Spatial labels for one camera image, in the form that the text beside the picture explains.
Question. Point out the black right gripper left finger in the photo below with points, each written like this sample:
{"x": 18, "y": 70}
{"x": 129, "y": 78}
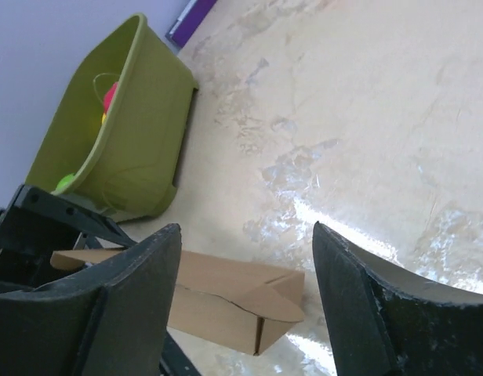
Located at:
{"x": 108, "y": 319}

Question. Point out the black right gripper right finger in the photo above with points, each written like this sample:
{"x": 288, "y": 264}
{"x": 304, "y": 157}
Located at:
{"x": 385, "y": 320}

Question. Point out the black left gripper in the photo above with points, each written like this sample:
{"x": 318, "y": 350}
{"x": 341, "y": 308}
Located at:
{"x": 35, "y": 225}

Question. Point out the brown cardboard paper box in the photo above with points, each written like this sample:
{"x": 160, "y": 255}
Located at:
{"x": 245, "y": 306}

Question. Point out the purple white small box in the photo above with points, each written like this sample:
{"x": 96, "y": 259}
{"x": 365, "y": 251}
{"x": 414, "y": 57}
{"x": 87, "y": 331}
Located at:
{"x": 188, "y": 21}

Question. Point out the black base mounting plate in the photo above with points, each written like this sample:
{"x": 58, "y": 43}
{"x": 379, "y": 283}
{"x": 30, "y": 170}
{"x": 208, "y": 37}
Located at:
{"x": 174, "y": 361}

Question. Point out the olive green plastic bin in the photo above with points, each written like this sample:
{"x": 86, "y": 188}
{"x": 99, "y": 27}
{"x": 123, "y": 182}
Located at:
{"x": 124, "y": 161}

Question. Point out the red dragon fruit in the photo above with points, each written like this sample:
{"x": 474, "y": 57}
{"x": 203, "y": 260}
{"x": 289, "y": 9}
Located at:
{"x": 108, "y": 97}

